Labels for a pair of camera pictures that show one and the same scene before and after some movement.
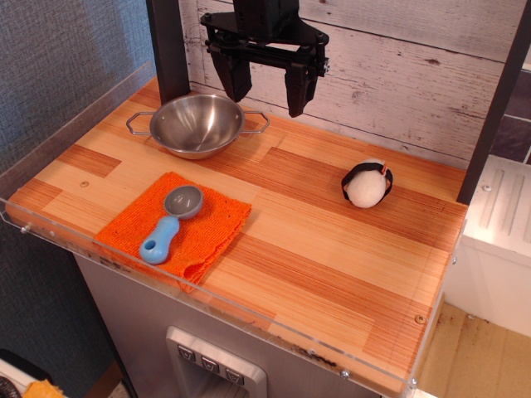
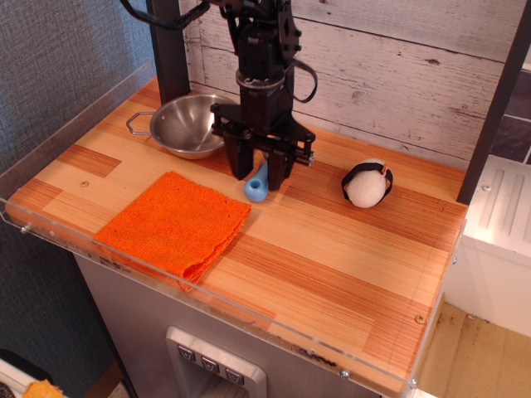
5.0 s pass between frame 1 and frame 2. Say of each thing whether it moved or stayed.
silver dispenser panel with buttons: stayed
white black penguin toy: stayed
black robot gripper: moved
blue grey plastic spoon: moved
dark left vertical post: stayed
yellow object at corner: stayed
